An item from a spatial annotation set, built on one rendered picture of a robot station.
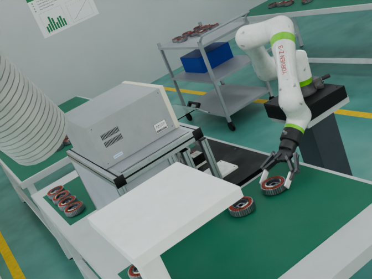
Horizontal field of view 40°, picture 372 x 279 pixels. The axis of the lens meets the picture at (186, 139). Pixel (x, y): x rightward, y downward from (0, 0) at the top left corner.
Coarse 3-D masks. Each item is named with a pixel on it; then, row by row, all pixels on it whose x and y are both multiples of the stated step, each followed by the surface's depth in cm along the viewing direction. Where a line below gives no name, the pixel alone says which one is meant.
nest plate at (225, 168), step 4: (220, 164) 256; (224, 164) 254; (228, 164) 252; (232, 164) 250; (208, 168) 257; (220, 168) 252; (224, 168) 250; (228, 168) 248; (232, 168) 247; (236, 168) 247; (204, 172) 255; (208, 172) 253; (220, 172) 248; (224, 172) 246; (228, 172) 245; (224, 176) 245
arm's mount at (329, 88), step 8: (328, 88) 281; (336, 88) 277; (344, 88) 277; (312, 96) 277; (320, 96) 274; (328, 96) 273; (336, 96) 275; (344, 96) 278; (264, 104) 293; (272, 104) 287; (312, 104) 268; (320, 104) 271; (328, 104) 274; (336, 104) 276; (272, 112) 289; (280, 112) 283; (312, 112) 269; (320, 112) 272
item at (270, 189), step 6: (264, 180) 224; (270, 180) 222; (276, 180) 222; (282, 180) 217; (264, 186) 219; (270, 186) 217; (276, 186) 215; (282, 186) 215; (264, 192) 218; (270, 192) 215; (276, 192) 216
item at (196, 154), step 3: (192, 153) 246; (195, 153) 244; (198, 153) 243; (201, 153) 242; (192, 156) 243; (195, 156) 241; (198, 156) 241; (201, 156) 242; (195, 159) 240; (198, 159) 241; (201, 159) 242; (204, 159) 242; (195, 162) 241; (198, 162) 241; (201, 162) 242; (204, 162) 243; (195, 165) 240
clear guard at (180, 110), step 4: (176, 104) 278; (176, 108) 270; (180, 108) 267; (184, 108) 265; (188, 108) 262; (192, 108) 260; (196, 108) 258; (176, 112) 264; (180, 112) 262; (184, 112) 259; (188, 112) 257; (208, 112) 262; (176, 116) 259; (180, 116) 256
